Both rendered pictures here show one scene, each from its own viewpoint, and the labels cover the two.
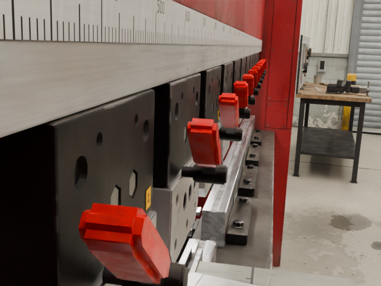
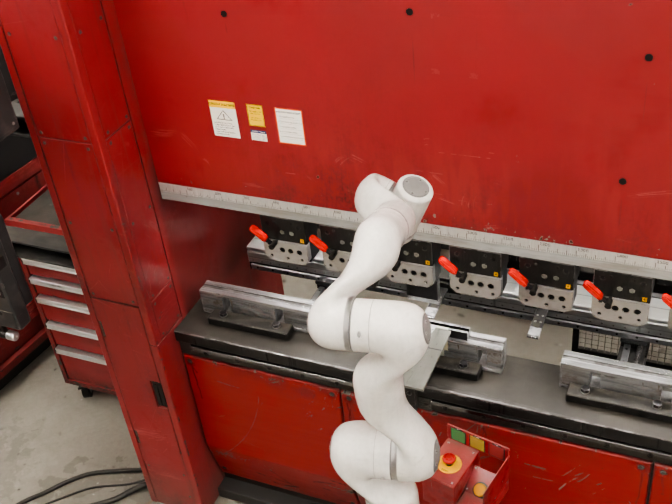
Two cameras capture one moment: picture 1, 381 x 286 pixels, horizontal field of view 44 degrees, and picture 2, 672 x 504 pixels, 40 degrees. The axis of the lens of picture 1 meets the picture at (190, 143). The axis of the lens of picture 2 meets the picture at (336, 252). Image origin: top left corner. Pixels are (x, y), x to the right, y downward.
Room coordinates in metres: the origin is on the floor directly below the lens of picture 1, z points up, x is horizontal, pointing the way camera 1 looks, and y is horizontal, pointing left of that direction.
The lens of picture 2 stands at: (1.09, -2.14, 2.89)
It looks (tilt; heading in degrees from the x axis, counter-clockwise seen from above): 36 degrees down; 107
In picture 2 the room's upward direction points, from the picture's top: 7 degrees counter-clockwise
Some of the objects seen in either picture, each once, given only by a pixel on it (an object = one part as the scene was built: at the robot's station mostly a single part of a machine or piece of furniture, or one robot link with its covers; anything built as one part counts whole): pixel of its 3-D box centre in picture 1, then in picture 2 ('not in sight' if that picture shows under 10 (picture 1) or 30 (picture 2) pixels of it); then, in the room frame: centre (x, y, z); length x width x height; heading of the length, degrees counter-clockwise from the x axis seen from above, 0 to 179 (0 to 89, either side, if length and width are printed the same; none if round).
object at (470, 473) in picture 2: not in sight; (465, 474); (0.84, -0.36, 0.75); 0.20 x 0.16 x 0.18; 159
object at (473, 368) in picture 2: not in sight; (432, 362); (0.70, -0.06, 0.89); 0.30 x 0.05 x 0.03; 170
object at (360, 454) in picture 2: not in sight; (374, 467); (0.70, -0.84, 1.30); 0.19 x 0.12 x 0.24; 1
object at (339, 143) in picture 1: (331, 101); not in sight; (5.64, -1.68, 0.75); 1.80 x 0.75 x 1.50; 164
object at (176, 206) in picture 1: (146, 159); (349, 243); (0.45, 0.04, 1.26); 0.15 x 0.09 x 0.17; 170
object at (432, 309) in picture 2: not in sight; (440, 290); (0.70, 0.15, 1.01); 0.26 x 0.12 x 0.05; 80
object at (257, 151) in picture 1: (253, 155); not in sight; (2.04, -0.29, 0.89); 0.30 x 0.05 x 0.03; 170
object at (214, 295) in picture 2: not in sight; (269, 308); (0.13, 0.10, 0.92); 0.50 x 0.06 x 0.10; 170
